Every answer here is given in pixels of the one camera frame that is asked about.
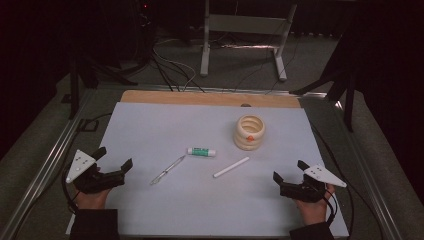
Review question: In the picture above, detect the green and white glue stick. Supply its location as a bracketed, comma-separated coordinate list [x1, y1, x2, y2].
[186, 147, 217, 158]

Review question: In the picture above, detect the clear plastic pen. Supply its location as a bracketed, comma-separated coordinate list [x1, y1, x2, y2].
[149, 154, 187, 186]

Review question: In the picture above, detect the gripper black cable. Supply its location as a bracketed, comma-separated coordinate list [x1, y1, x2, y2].
[60, 162, 82, 215]
[311, 178, 339, 228]

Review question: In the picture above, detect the metal floor rail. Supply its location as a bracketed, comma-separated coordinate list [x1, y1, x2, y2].
[0, 89, 95, 240]
[333, 99, 405, 240]

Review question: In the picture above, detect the black floor bracket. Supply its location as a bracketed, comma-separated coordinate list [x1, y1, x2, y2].
[76, 117, 100, 133]

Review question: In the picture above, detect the white metal stand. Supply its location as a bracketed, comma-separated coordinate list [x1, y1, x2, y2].
[199, 0, 299, 83]

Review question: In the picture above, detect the thin black floor cable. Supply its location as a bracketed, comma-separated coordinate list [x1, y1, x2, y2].
[232, 33, 303, 95]

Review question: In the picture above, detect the white table mat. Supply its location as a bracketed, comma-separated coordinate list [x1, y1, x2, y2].
[65, 101, 350, 239]

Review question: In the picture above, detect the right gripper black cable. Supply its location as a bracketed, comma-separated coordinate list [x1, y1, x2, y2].
[311, 178, 339, 228]

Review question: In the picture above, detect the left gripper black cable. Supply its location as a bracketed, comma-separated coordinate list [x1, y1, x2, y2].
[60, 162, 82, 215]

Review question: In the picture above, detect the black tripod stand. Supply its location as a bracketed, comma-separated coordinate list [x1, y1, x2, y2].
[288, 33, 358, 133]
[67, 49, 140, 121]

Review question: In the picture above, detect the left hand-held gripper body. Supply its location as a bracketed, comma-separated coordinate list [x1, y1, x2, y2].
[65, 149, 126, 195]

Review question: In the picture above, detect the white stick pen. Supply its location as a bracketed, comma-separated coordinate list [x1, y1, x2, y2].
[212, 156, 251, 179]

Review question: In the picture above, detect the person's left hand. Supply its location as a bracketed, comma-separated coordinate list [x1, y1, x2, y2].
[73, 165, 113, 211]

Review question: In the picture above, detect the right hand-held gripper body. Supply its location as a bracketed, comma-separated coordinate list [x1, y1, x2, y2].
[279, 163, 348, 204]

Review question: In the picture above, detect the white floor cable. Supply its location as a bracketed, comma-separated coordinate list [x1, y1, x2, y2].
[152, 37, 198, 93]

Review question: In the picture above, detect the cream ribbed pen holder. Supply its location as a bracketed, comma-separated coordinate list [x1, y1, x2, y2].
[232, 114, 267, 152]

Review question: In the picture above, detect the person's right hand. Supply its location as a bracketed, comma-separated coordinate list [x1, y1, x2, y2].
[294, 183, 336, 226]

